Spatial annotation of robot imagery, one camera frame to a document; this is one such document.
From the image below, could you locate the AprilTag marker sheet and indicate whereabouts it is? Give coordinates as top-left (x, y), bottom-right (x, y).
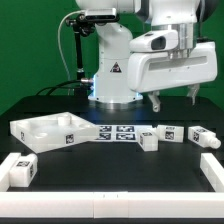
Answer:
top-left (97, 125), bottom-right (146, 142)

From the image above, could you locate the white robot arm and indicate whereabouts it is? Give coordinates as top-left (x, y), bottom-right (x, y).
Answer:
top-left (75, 0), bottom-right (220, 112)

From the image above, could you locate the grey cable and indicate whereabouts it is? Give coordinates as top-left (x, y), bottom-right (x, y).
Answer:
top-left (57, 10), bottom-right (84, 96)

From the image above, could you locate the grey camera on stand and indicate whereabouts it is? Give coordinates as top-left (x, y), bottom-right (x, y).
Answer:
top-left (79, 8), bottom-right (118, 23)

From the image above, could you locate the black cables bundle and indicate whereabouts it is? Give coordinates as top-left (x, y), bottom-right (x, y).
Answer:
top-left (35, 79), bottom-right (92, 97)

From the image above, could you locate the black camera stand pole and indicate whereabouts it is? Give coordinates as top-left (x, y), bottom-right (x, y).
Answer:
top-left (65, 18), bottom-right (96, 98)

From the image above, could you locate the white U-shaped obstacle fence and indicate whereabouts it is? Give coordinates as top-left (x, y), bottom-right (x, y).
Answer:
top-left (0, 153), bottom-right (224, 218)

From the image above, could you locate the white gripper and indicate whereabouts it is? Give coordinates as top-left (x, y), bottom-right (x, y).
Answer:
top-left (127, 30), bottom-right (217, 112)

